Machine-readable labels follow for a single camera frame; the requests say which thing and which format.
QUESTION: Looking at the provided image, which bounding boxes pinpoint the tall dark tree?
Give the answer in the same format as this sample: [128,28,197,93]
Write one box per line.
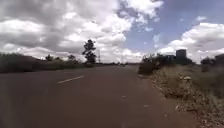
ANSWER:
[82,38,98,65]

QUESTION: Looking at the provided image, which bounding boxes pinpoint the dark roadside bush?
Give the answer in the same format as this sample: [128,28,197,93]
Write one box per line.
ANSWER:
[137,53,174,76]

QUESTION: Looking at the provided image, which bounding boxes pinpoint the dark asphalt road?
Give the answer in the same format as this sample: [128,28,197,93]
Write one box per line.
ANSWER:
[0,64,201,128]

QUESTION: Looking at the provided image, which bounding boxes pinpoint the tall grey building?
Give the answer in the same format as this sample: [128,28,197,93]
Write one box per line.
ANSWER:
[175,48,188,64]

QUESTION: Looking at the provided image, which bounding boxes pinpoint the row of dark bushes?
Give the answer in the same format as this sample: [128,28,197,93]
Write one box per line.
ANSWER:
[0,52,96,74]

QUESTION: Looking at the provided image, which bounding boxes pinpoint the dry grass verge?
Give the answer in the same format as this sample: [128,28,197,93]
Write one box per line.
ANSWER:
[138,63,224,128]

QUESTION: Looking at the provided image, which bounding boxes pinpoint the distant dark trees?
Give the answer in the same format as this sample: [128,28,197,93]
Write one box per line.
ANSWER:
[199,53,224,67]

